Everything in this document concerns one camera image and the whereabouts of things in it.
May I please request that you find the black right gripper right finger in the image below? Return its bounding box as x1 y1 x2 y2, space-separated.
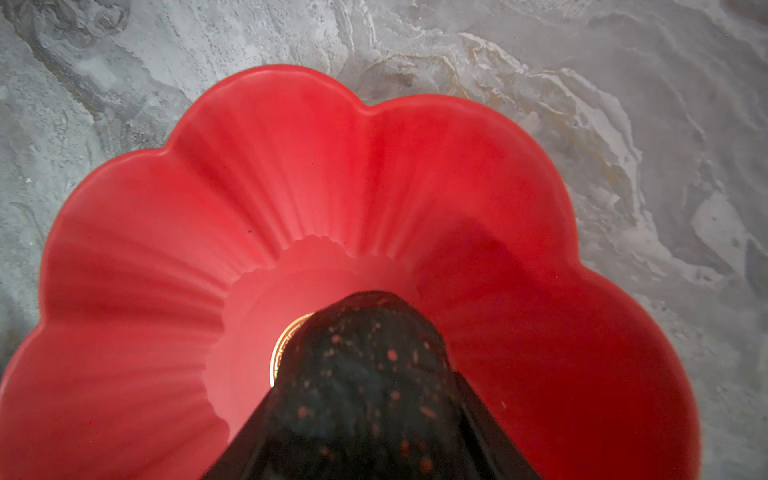
453 372 542 480

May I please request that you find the red flower-shaped fruit bowl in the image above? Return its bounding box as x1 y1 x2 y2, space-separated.
1 65 701 479

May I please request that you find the dark speckled avocado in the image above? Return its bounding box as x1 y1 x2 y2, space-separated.
253 291 479 479

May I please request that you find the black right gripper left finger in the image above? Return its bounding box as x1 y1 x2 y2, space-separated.
202 394 270 480

